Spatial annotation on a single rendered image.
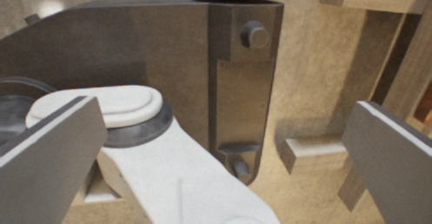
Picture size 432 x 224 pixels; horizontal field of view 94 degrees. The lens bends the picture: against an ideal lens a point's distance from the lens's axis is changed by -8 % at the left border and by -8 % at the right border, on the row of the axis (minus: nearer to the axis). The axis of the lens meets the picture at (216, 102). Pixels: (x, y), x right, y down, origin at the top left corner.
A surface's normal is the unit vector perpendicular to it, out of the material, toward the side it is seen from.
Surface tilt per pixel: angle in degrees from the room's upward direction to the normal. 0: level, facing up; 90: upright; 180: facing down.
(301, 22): 0
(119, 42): 0
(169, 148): 90
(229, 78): 0
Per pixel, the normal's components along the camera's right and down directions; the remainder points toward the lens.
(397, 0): 0.18, 0.50
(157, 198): 0.01, -0.86
